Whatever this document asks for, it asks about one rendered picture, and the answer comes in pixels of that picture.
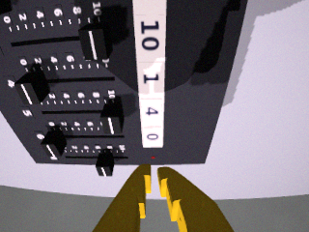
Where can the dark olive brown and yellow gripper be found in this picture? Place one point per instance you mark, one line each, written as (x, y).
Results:
(188, 205)

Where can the black lighting desk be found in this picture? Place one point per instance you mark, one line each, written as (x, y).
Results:
(165, 80)

